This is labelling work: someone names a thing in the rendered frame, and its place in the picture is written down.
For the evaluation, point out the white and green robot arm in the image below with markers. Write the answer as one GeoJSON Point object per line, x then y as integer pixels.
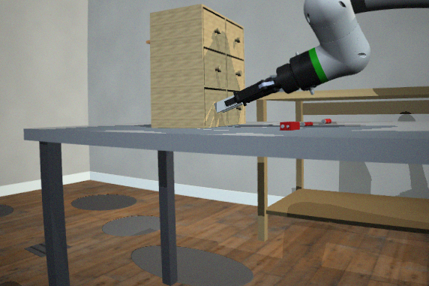
{"type": "Point", "coordinates": [343, 49]}

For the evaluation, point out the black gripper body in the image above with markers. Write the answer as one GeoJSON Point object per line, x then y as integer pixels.
{"type": "Point", "coordinates": [284, 80]}

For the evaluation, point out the small wooden chest of drawers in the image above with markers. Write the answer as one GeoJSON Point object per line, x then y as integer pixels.
{"type": "Point", "coordinates": [177, 68]}

